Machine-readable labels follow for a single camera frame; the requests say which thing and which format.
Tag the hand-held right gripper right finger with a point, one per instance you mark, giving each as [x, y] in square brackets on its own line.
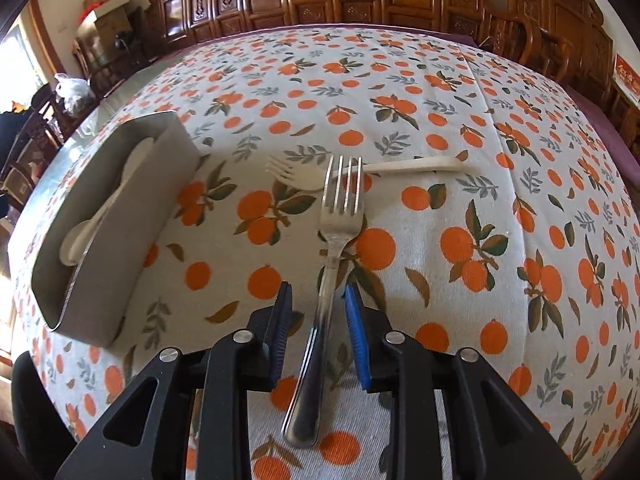
[354, 330]

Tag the white and red box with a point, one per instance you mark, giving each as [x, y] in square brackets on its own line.
[102, 11]

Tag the large cardboard box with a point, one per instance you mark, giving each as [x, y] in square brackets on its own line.
[114, 27]

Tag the wooden armchair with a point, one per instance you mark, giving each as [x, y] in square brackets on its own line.
[525, 45]

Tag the metal fork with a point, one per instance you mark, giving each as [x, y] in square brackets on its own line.
[340, 220]

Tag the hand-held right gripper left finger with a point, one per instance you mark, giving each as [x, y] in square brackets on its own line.
[281, 325]

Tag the cream plastic fork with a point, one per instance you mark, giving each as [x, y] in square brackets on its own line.
[410, 165]

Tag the white plastic bag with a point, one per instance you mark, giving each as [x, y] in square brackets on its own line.
[74, 91]

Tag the grey utensil box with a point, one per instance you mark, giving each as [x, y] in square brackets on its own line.
[135, 240]

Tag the orange print tablecloth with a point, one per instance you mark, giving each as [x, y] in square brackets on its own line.
[450, 185]

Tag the dark wooden chair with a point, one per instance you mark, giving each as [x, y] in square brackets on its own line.
[30, 145]

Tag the short carved wooden bench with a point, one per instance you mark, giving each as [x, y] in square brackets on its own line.
[565, 15]

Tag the red sign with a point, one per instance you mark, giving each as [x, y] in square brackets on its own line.
[627, 77]

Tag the brown wooden chair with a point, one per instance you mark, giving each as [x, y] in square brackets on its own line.
[100, 65]

